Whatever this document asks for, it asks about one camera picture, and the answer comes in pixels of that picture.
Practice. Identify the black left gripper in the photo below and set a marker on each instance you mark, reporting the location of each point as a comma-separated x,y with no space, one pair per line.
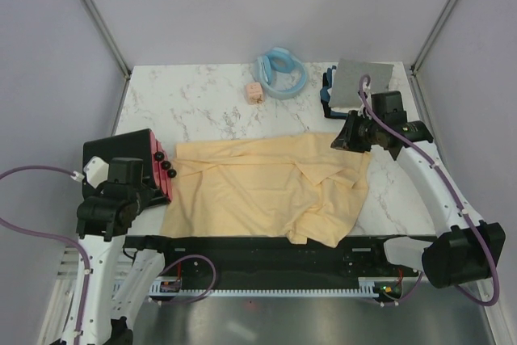
145,196

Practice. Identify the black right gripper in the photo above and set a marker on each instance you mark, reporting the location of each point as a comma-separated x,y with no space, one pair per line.
346,139

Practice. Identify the black pink drawer organizer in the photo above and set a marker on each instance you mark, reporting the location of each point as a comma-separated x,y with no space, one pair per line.
158,171

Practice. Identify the yellow t shirt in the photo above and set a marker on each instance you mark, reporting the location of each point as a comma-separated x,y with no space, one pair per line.
295,187

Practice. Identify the small pink cube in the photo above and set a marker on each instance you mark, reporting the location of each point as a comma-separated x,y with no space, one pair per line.
254,93

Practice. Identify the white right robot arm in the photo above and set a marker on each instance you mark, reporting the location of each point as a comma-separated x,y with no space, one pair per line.
466,248

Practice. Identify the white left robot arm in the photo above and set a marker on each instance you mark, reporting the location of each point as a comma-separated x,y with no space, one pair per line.
99,313

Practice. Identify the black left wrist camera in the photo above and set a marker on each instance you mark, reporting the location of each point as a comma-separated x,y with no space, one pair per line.
125,171

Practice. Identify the aluminium frame rail front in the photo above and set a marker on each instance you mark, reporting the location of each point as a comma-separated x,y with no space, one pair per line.
69,264

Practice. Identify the white slotted cable duct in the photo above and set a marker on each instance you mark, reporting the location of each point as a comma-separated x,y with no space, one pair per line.
366,288

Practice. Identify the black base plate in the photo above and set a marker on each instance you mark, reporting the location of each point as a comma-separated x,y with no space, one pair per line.
273,263

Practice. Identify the aluminium frame post right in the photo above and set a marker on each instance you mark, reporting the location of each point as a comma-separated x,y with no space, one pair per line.
444,15

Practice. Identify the aluminium frame post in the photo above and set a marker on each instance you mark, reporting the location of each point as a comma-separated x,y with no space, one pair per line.
444,15
106,36

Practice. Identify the aluminium frame post left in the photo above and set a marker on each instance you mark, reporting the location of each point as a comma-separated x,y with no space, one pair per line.
106,36

